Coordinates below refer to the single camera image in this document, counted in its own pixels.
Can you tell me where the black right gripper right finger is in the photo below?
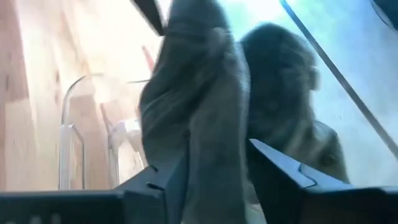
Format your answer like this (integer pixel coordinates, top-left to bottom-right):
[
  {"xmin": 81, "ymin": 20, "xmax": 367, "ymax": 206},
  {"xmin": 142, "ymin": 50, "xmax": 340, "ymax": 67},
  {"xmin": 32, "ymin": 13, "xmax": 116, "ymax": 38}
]
[{"xmin": 248, "ymin": 138, "xmax": 356, "ymax": 224}]

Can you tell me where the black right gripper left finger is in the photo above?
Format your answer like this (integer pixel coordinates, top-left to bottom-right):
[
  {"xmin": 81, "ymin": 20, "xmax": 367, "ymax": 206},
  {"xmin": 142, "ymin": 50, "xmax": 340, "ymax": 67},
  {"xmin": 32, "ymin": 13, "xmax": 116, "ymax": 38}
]
[{"xmin": 123, "ymin": 145, "xmax": 192, "ymax": 224}]

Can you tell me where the clear plastic bin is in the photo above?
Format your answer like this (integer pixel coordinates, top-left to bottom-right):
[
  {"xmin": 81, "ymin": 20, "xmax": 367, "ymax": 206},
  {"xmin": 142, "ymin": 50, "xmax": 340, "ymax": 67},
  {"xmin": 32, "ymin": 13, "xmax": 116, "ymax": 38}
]
[{"xmin": 58, "ymin": 72, "xmax": 154, "ymax": 191}]

